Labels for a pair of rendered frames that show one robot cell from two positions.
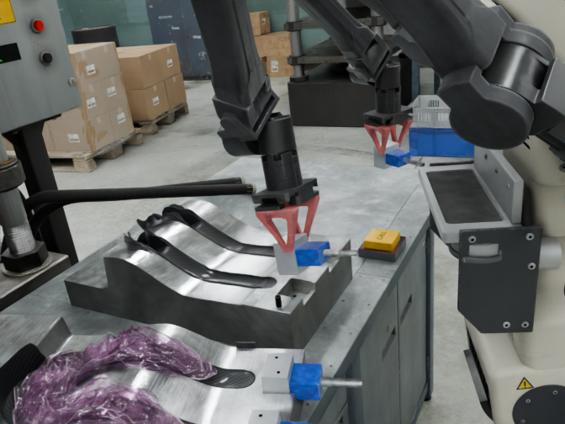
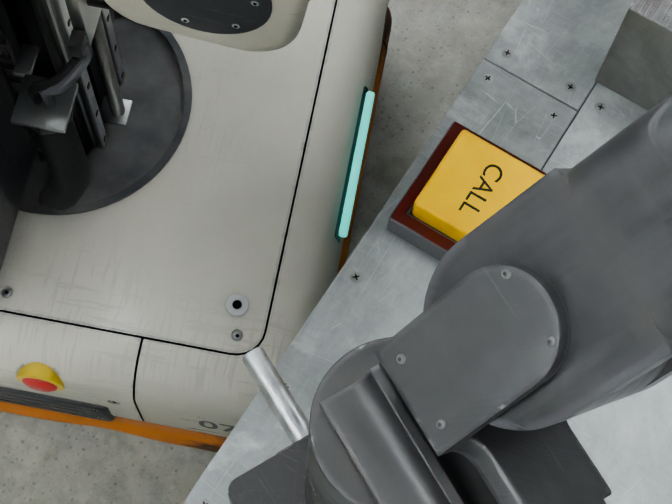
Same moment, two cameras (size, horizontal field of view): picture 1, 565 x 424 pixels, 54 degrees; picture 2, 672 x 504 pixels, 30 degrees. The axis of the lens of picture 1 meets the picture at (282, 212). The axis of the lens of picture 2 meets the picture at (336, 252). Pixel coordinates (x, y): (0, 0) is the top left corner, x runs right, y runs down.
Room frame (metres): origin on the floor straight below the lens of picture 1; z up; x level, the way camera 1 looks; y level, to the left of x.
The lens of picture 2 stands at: (1.35, -0.30, 1.52)
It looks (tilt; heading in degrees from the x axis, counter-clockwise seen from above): 69 degrees down; 177
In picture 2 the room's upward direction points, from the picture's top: 6 degrees clockwise
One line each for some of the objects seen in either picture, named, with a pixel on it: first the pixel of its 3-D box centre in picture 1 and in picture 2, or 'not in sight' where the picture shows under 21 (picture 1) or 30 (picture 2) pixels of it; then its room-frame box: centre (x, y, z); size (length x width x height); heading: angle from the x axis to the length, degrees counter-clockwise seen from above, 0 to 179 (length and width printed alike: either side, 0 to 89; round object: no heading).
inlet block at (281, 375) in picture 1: (314, 381); not in sight; (0.60, -0.02, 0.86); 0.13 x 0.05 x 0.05; 78
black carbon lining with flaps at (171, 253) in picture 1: (204, 243); not in sight; (0.93, 0.15, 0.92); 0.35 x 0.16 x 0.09; 60
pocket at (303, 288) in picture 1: (297, 297); not in sight; (0.78, -0.01, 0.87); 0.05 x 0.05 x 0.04; 60
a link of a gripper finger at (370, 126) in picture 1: (384, 133); not in sight; (1.25, -0.26, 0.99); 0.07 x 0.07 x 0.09; 34
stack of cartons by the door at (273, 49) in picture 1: (267, 44); not in sight; (7.79, -0.06, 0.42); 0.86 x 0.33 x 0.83; 63
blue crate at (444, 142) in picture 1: (454, 135); not in sight; (3.90, -1.32, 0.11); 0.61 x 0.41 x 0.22; 63
